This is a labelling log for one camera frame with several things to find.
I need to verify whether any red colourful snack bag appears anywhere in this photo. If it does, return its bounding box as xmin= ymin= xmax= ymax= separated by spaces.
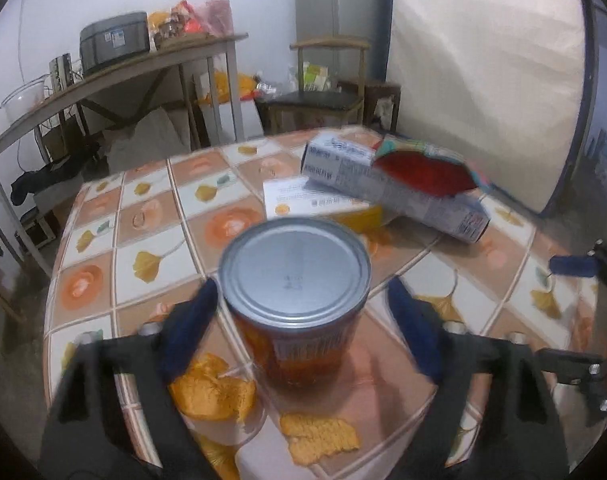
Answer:
xmin=372 ymin=134 xmax=492 ymax=197

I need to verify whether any orange peel piece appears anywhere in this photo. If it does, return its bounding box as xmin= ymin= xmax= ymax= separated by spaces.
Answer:
xmin=279 ymin=413 xmax=361 ymax=467

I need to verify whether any white blue long box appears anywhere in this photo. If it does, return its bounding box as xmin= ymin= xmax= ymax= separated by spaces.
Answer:
xmin=301 ymin=132 xmax=490 ymax=244

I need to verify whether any red tin can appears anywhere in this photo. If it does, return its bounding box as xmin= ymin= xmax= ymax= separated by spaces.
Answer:
xmin=218 ymin=217 xmax=372 ymax=387

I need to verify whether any yellow white medicine box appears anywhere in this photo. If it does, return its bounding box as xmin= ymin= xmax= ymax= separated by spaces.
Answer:
xmin=263 ymin=176 xmax=384 ymax=233

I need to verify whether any patterned table cover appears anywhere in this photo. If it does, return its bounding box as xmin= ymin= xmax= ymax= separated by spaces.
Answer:
xmin=43 ymin=127 xmax=605 ymax=480

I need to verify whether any white mattress blue trim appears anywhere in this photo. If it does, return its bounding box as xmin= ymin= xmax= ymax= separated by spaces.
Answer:
xmin=387 ymin=0 xmax=585 ymax=212

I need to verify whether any dark wooden stool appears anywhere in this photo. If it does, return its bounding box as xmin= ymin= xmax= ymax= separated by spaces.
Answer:
xmin=340 ymin=79 xmax=401 ymax=132

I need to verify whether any wooden chair black seat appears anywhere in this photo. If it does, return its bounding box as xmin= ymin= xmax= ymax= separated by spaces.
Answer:
xmin=264 ymin=35 xmax=371 ymax=136

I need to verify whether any clear glass bowl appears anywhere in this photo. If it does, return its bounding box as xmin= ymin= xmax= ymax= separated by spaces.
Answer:
xmin=0 ymin=75 xmax=49 ymax=125

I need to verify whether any yellow plastic bag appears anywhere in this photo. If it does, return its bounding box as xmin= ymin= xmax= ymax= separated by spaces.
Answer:
xmin=202 ymin=70 xmax=260 ymax=106

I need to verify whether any long grey side table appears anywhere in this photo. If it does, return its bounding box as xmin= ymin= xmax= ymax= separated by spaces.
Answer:
xmin=0 ymin=32 xmax=249 ymax=276

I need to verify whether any grey rice cooker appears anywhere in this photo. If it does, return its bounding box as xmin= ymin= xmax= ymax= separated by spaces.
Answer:
xmin=80 ymin=11 xmax=150 ymax=76

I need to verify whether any pink plastic bags pile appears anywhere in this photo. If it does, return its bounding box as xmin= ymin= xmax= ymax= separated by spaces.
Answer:
xmin=147 ymin=0 xmax=234 ymax=50

